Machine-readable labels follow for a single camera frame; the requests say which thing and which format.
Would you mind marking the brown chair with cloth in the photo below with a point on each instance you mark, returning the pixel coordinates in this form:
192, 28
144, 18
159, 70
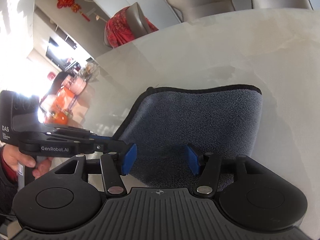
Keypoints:
137, 21

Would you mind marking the orange box on table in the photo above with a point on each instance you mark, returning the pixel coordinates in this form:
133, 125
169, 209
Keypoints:
63, 108

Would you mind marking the person's left hand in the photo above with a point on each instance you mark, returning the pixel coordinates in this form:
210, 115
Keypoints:
13, 157

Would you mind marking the blue and grey towel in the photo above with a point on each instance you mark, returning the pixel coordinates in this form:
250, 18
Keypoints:
164, 121

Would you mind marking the red cloth on chair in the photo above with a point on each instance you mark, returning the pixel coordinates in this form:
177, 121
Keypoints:
117, 30

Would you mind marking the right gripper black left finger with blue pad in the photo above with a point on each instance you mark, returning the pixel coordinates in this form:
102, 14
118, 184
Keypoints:
86, 160

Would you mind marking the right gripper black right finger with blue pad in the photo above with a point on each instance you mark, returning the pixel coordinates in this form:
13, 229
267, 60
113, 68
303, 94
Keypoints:
209, 167

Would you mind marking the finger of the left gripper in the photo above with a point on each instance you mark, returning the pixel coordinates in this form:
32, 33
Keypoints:
96, 137
107, 146

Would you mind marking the red chinese knot decoration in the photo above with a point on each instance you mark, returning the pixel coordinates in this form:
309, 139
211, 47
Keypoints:
75, 7

